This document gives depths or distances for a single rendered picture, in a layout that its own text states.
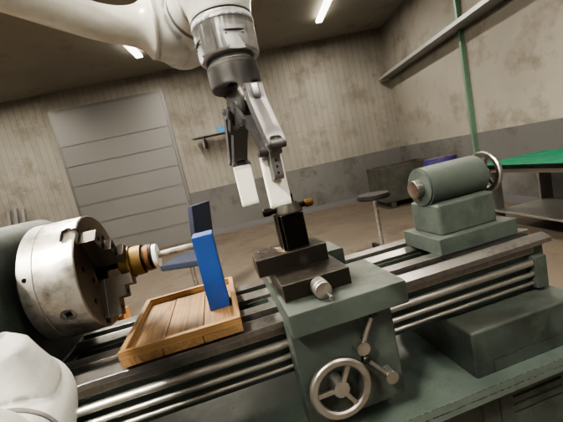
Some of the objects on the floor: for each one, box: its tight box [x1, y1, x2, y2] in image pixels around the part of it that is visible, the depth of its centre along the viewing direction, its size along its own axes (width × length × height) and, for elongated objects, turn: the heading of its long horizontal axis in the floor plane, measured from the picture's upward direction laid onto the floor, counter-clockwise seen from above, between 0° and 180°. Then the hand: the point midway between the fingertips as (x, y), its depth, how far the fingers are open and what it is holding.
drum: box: [423, 154, 457, 167], centre depth 565 cm, size 55×55×83 cm
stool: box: [357, 190, 390, 252], centre depth 370 cm, size 61×58×73 cm
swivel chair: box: [160, 200, 213, 286], centre depth 354 cm, size 61×58×106 cm
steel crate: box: [366, 157, 431, 208], centre depth 660 cm, size 97×115×79 cm
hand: (262, 198), depth 49 cm, fingers open, 13 cm apart
